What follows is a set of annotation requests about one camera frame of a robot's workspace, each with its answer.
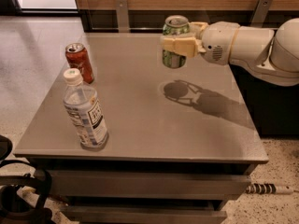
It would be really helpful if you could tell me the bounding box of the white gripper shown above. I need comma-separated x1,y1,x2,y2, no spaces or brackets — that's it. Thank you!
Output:
161,21,240,65

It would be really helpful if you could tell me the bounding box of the green soda can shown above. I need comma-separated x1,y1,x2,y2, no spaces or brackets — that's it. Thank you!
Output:
163,15,190,69

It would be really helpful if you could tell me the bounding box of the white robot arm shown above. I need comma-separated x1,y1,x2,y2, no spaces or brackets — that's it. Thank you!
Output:
161,18,299,87

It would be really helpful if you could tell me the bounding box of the red soda can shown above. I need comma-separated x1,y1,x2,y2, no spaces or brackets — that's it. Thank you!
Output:
65,43,94,84

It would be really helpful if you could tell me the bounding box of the clear blue-label plastic bottle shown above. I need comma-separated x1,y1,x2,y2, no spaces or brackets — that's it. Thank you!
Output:
63,68,108,148

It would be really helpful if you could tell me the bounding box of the grey drawer cabinet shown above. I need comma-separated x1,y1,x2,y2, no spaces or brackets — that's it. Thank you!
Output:
15,34,268,224

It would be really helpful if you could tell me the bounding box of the left metal bracket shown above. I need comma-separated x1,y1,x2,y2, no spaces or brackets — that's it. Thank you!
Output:
115,0,130,33

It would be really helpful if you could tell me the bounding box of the metal bracket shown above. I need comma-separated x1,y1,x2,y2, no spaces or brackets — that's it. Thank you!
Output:
115,0,130,33
250,0,273,28

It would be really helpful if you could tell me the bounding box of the right metal bracket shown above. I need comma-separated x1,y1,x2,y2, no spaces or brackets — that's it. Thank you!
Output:
250,0,273,28

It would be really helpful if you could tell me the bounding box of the striped black white cable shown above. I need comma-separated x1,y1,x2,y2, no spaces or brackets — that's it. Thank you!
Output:
246,183,295,196

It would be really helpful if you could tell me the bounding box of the black chair frame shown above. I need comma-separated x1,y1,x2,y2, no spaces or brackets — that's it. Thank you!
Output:
0,134,57,224

